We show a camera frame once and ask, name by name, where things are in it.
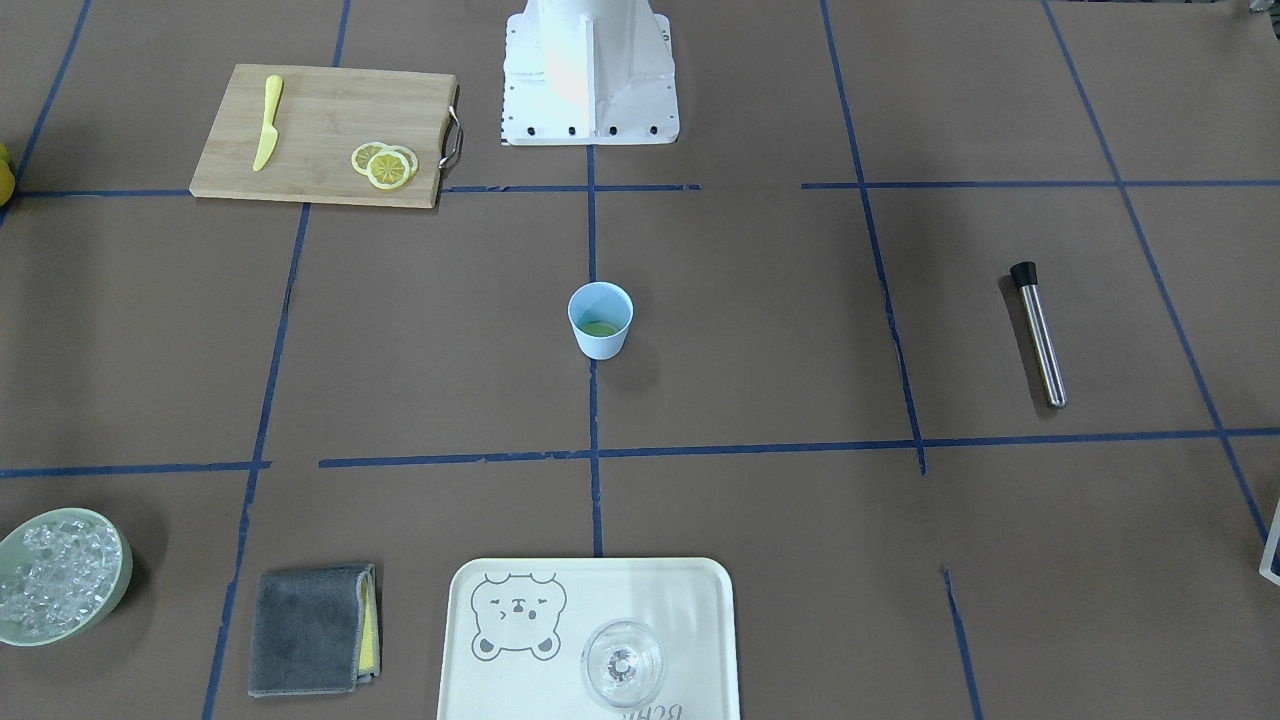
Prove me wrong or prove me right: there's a light blue cup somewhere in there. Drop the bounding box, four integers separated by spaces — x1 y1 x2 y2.
567 281 635 361

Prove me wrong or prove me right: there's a steel muddler black tip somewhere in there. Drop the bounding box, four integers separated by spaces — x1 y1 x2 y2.
1009 261 1068 409

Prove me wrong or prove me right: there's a wine glass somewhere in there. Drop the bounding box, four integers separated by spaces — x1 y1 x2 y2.
580 618 666 711

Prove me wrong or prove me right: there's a green bowl with ice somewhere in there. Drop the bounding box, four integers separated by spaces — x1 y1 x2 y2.
1 507 133 647

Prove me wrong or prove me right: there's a wooden cutting board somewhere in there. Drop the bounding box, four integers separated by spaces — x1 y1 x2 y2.
189 64 460 209

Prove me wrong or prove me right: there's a yellow lemon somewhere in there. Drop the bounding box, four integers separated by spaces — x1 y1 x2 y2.
0 143 17 208

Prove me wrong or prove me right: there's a lemon slice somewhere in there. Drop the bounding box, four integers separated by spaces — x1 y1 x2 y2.
365 149 415 190
349 141 387 176
579 320 621 338

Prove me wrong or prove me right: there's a white wire cup rack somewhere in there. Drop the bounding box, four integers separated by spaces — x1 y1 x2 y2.
1258 503 1280 585

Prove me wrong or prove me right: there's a beige bear tray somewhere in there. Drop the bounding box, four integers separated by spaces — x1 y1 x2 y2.
436 557 741 719

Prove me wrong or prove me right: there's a grey folded cloth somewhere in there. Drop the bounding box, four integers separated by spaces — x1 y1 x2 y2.
248 562 381 698

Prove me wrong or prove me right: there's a yellow plastic knife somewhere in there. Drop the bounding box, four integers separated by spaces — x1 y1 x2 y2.
252 74 284 172

